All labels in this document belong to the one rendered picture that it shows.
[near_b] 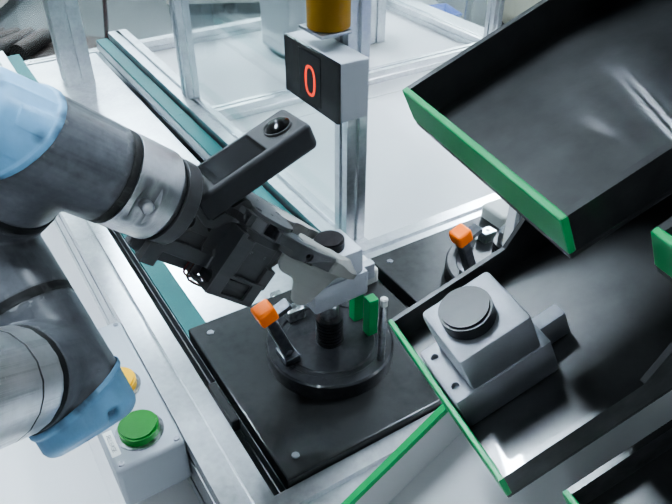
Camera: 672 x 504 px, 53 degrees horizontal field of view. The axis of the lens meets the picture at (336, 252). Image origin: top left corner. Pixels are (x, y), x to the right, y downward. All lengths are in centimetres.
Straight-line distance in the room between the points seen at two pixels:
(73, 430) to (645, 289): 38
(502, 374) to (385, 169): 96
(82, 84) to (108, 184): 116
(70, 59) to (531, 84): 135
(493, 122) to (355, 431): 41
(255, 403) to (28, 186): 34
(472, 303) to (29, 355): 27
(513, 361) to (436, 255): 53
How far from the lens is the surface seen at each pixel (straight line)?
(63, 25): 160
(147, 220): 52
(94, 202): 50
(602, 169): 31
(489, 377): 38
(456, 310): 37
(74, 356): 49
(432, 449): 56
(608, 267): 46
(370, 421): 69
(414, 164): 134
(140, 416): 72
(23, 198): 49
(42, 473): 86
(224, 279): 57
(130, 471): 71
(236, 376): 74
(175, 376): 78
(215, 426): 71
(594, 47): 38
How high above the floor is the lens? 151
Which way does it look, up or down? 37 degrees down
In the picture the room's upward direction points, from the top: straight up
